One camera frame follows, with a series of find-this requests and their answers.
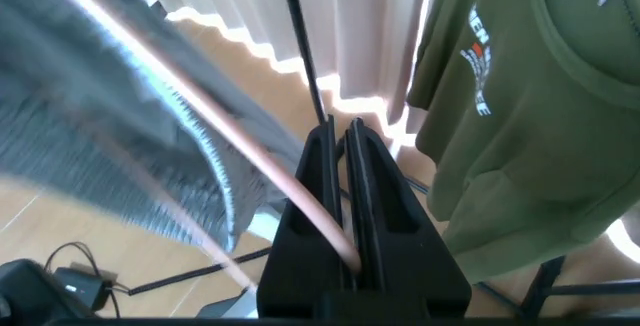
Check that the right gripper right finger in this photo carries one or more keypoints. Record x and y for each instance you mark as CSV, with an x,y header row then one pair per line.
x,y
410,261

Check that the black clothes rack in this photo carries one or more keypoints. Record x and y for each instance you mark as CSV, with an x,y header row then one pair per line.
x,y
300,31

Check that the pink clothes hanger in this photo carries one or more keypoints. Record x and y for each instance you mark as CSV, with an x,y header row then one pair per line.
x,y
225,126

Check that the pale grey shorts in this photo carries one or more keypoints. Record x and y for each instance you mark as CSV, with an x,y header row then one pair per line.
x,y
100,116

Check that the black power adapter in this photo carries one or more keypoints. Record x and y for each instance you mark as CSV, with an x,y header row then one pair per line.
x,y
82,286

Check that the green shirt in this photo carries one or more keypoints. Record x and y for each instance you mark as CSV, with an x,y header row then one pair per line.
x,y
540,141

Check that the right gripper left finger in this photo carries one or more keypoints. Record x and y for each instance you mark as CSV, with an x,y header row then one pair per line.
x,y
300,261

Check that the beige curtain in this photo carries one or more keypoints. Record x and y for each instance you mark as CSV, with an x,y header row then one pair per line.
x,y
350,16

